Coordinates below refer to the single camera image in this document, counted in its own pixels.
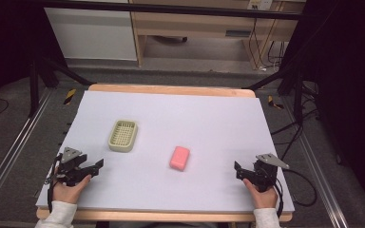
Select metal floor rail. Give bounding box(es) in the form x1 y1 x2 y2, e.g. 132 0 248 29
281 94 359 228
0 89 55 219

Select yellow black floor tape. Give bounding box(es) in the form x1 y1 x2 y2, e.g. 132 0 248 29
267 94 285 111
63 87 77 105

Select wooden table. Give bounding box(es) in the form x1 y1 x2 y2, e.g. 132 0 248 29
35 83 294 223

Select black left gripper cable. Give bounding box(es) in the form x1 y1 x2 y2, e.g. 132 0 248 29
46 154 62 214

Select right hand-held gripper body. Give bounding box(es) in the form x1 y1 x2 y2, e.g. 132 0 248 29
252 153 290 193

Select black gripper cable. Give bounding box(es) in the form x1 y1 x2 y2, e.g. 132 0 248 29
46 154 62 214
273 168 318 219

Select black metal frame bar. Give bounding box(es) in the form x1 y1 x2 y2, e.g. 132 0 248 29
37 0 302 21

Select person's left hand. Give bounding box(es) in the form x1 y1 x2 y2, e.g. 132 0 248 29
51 173 93 205

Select black metal stand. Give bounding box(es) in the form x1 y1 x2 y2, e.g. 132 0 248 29
241 65 308 124
28 55 93 119

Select white power strip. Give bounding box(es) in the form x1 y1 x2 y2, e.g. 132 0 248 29
247 0 274 11

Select white foam mat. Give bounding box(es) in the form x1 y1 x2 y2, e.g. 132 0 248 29
35 89 296 214

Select white cabinet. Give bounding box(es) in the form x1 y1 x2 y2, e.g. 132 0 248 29
43 7 138 62

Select pink soap bar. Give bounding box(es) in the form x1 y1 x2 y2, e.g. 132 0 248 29
168 145 191 173

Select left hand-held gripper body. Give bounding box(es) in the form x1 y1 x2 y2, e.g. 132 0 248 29
55 146 91 187

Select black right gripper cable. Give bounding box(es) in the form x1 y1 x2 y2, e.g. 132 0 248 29
273 168 318 219

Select light wooden desk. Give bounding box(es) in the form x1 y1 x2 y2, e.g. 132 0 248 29
128 0 300 69

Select cables under desk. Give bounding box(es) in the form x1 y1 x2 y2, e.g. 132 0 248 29
248 17 287 71

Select person's right hand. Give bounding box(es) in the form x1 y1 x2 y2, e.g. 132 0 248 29
241 178 279 210

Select beige slotted soap dish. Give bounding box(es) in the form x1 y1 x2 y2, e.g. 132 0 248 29
107 119 139 154

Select black floor cables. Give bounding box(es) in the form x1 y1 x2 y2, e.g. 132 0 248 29
269 80 320 161

